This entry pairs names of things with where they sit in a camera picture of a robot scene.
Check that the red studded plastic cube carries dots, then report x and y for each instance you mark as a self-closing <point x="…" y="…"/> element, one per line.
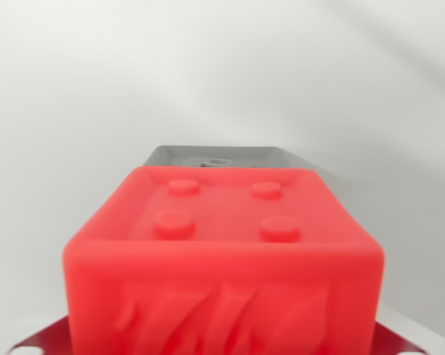
<point x="222" y="266"/>

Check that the black-padded metal gripper left finger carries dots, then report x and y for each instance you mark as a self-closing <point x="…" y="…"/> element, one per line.
<point x="49" y="338"/>

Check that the grey studded plastic cube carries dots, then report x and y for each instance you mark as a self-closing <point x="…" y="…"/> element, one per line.
<point x="178" y="155"/>

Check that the black-padded metal gripper right finger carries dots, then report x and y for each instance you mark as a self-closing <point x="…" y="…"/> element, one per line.
<point x="390" y="344"/>

